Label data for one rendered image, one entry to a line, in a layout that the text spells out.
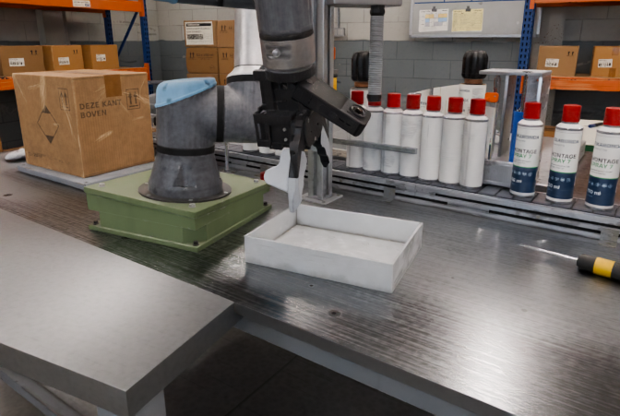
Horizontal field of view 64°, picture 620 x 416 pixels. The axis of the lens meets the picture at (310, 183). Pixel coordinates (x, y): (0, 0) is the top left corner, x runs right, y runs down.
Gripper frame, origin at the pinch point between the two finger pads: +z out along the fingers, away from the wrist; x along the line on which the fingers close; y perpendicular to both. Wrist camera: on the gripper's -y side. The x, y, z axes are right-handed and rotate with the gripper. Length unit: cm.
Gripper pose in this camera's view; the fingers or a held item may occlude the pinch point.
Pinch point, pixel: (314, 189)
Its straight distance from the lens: 78.9
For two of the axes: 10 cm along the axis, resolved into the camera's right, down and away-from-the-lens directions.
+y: -9.3, -1.1, 3.4
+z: 0.8, 8.7, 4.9
